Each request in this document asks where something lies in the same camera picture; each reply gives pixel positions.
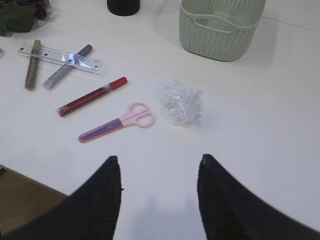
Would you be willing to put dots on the purple grapes with leaf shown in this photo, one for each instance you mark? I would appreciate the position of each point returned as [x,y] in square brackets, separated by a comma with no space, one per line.
[19,16]

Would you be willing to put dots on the clear plastic ruler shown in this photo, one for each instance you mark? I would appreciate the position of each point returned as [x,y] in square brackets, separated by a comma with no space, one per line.
[82,63]

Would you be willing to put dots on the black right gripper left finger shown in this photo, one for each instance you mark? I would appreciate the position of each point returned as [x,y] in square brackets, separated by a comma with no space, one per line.
[90,213]

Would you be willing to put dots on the black mesh pen holder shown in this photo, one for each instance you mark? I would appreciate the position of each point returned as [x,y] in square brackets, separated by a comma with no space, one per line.
[123,7]

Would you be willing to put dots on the green woven plastic basket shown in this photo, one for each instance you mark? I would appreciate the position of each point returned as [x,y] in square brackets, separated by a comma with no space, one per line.
[221,30]

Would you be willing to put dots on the red glitter pen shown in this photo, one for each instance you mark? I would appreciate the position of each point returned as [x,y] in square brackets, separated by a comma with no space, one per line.
[91,97]

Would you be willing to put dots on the pink scissors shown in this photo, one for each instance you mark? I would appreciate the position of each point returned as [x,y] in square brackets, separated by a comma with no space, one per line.
[137,114]

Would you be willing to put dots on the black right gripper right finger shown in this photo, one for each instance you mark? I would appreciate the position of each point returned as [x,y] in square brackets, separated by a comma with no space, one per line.
[229,211]

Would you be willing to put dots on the clear plastic sheet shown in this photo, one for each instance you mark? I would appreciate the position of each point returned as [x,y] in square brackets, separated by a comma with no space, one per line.
[180,105]

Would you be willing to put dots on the silver glitter pen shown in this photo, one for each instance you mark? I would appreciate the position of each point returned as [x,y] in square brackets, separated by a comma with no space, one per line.
[61,73]

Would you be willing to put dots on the gold glitter pen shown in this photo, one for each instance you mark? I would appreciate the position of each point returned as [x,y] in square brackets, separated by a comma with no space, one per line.
[31,77]

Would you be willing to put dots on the pale green wavy plate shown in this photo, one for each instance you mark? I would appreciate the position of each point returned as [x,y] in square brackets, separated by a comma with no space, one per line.
[1,53]

